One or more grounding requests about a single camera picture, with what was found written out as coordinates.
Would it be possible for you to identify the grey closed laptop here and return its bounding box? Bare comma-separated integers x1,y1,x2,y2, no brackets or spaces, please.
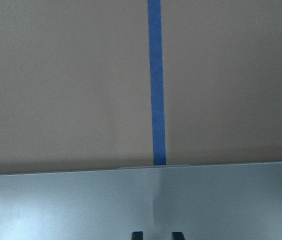
0,162,282,240

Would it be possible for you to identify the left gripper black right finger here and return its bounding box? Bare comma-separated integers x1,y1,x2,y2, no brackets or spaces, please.
172,231,184,240

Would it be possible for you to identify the brown paper table cover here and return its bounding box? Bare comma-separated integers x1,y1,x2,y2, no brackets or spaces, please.
0,0,282,174

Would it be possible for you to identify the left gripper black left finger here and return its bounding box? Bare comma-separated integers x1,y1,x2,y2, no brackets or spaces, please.
131,231,143,240

